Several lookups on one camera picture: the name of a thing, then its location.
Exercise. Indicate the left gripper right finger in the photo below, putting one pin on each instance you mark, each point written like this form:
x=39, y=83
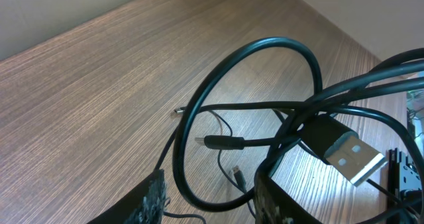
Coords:
x=274, y=206

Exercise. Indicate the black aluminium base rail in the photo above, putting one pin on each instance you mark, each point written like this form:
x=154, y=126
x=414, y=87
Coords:
x=403, y=180

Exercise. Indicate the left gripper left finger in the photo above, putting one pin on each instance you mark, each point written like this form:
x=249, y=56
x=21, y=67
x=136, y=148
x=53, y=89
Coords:
x=144, y=204

